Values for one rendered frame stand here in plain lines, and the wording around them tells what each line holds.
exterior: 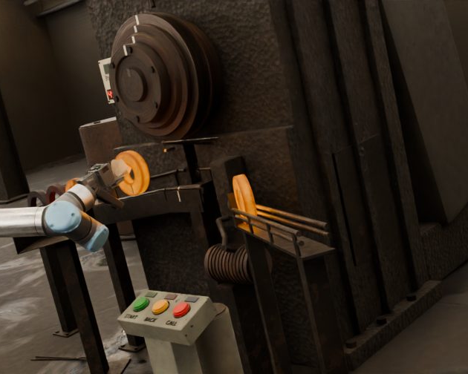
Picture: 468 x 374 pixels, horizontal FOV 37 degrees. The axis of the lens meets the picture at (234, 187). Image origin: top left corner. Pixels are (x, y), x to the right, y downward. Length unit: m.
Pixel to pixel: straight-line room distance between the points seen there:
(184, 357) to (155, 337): 0.08
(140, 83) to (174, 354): 1.12
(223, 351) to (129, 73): 1.11
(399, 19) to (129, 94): 1.11
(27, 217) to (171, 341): 0.68
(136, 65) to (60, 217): 0.69
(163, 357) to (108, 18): 1.64
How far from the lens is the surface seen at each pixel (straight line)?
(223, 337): 1.81
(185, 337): 1.59
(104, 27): 2.99
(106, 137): 5.41
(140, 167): 2.38
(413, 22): 3.02
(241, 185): 2.09
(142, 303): 1.73
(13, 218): 2.14
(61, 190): 3.30
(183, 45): 2.42
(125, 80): 2.54
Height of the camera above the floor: 1.13
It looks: 10 degrees down
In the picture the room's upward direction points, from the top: 13 degrees counter-clockwise
